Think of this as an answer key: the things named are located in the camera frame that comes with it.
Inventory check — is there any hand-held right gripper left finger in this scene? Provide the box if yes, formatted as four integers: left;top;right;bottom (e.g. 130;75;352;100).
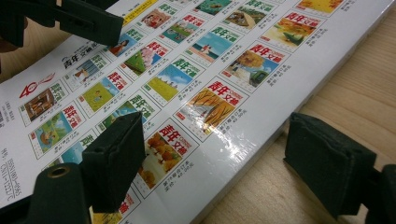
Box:
81;111;147;214

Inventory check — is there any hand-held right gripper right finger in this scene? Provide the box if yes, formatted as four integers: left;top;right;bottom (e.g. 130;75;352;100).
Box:
283;112;377;218

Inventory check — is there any thick white book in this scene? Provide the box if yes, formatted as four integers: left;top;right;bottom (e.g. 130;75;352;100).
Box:
0;0;395;224

